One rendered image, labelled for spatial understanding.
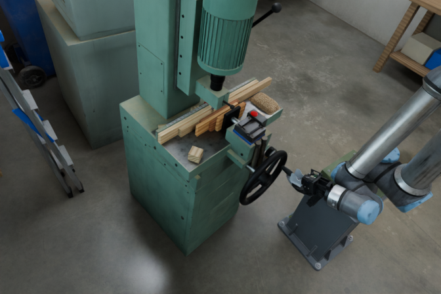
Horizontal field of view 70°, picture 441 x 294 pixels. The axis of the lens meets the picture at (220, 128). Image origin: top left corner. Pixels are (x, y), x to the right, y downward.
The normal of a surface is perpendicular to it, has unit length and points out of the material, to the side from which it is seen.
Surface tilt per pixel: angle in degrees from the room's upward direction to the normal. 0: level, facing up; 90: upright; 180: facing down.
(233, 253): 0
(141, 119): 0
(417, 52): 90
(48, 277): 0
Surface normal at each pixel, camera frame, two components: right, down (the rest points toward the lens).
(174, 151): 0.14, -0.68
